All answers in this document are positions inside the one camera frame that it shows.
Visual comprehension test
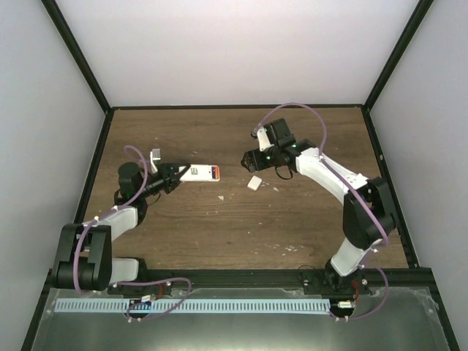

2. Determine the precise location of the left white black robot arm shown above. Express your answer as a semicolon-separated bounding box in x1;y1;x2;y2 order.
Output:
51;162;190;295

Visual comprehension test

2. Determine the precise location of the grey metal front plate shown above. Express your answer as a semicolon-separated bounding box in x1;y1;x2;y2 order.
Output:
33;287;449;350

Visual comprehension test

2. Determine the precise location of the black aluminium frame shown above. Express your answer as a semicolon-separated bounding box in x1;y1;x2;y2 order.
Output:
22;1;459;350

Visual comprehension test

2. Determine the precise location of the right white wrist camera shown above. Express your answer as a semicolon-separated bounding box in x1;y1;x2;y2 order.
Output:
252;126;273;152

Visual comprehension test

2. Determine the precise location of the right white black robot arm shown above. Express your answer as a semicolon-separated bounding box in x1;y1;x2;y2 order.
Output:
241;118;398;295

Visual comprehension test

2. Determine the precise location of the white battery cover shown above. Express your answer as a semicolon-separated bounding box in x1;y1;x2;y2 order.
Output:
247;175;263;191

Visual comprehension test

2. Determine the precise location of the light blue slotted cable duct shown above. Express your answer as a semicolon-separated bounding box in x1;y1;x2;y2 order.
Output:
53;298;331;314

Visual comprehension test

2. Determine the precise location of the white remote control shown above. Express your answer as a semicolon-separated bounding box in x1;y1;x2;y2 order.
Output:
181;165;218;182

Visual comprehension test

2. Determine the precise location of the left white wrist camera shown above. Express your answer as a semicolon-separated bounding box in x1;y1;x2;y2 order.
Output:
148;148;161;173

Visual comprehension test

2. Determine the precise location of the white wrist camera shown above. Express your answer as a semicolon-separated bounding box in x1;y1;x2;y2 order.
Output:
252;126;273;152
148;148;161;173

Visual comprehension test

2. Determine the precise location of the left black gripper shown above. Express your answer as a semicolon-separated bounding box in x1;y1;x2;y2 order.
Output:
137;164;190;200

